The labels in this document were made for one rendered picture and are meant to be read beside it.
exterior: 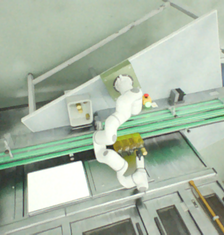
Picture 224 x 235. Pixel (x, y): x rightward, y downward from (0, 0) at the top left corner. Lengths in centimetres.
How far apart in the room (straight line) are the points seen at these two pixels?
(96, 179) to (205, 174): 81
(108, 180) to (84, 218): 31
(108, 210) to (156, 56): 113
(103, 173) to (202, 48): 121
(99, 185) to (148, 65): 95
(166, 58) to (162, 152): 76
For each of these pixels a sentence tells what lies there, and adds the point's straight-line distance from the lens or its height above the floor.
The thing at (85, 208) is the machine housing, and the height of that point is 139.
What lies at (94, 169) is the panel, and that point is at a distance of 178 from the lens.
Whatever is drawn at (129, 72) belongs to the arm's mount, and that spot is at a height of 82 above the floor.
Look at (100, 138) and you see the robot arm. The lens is 131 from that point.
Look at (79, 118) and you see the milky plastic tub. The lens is 182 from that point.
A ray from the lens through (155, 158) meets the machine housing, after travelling 192.
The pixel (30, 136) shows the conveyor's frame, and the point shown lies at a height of 80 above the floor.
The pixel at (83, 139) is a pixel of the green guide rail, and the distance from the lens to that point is 177.
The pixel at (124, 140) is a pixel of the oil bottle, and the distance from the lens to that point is 177.
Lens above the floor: 217
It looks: 46 degrees down
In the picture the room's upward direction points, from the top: 155 degrees clockwise
